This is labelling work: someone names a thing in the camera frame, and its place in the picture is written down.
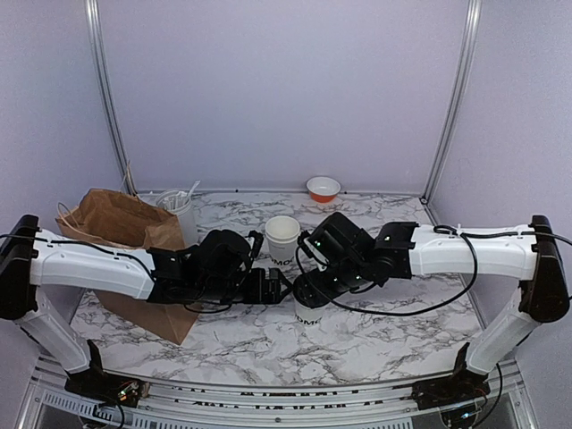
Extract orange white bowl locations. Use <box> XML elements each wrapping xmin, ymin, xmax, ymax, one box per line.
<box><xmin>306</xmin><ymin>176</ymin><xmax>341</xmax><ymax>204</ymax></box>

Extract white plastic spoon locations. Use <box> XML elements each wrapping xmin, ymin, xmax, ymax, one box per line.
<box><xmin>187</xmin><ymin>180</ymin><xmax>201</xmax><ymax>198</ymax></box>

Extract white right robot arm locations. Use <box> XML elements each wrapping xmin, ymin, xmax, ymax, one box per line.
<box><xmin>299</xmin><ymin>213</ymin><xmax>571</xmax><ymax>400</ymax></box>

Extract brown paper bag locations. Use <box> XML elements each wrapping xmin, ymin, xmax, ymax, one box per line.
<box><xmin>54</xmin><ymin>161</ymin><xmax>202</xmax><ymax>346</ymax></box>

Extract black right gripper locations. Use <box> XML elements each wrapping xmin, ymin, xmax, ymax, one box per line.
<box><xmin>298</xmin><ymin>258</ymin><xmax>371</xmax><ymax>310</ymax></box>

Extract white paper cups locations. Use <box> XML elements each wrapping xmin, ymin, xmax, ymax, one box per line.
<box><xmin>265</xmin><ymin>215</ymin><xmax>300</xmax><ymax>267</ymax></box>

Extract right corner aluminium post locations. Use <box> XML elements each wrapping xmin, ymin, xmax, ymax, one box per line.
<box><xmin>422</xmin><ymin>0</ymin><xmax>483</xmax><ymax>205</ymax></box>

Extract left corner aluminium post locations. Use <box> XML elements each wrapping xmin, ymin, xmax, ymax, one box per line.
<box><xmin>84</xmin><ymin>0</ymin><xmax>137</xmax><ymax>195</ymax></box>

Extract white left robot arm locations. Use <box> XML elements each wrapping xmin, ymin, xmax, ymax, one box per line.
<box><xmin>1</xmin><ymin>214</ymin><xmax>292</xmax><ymax>398</ymax></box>

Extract white container with sachets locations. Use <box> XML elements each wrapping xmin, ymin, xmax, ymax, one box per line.
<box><xmin>156</xmin><ymin>189</ymin><xmax>198</xmax><ymax>246</ymax></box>

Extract front aluminium rail frame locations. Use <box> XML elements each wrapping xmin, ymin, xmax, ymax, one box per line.
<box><xmin>15</xmin><ymin>356</ymin><xmax>539</xmax><ymax>428</ymax></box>

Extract single white paper cup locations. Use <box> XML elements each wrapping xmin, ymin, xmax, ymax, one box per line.
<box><xmin>294</xmin><ymin>300</ymin><xmax>324</xmax><ymax>326</ymax></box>

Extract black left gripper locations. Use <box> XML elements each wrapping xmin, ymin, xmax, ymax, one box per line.
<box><xmin>198</xmin><ymin>268</ymin><xmax>293</xmax><ymax>305</ymax></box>

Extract corner aluminium post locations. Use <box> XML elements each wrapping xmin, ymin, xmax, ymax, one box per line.
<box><xmin>422</xmin><ymin>0</ymin><xmax>483</xmax><ymax>205</ymax></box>
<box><xmin>84</xmin><ymin>0</ymin><xmax>137</xmax><ymax>195</ymax></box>

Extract black coffee cup lid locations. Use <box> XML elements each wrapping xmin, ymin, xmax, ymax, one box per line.
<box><xmin>293</xmin><ymin>270</ymin><xmax>332</xmax><ymax>309</ymax></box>

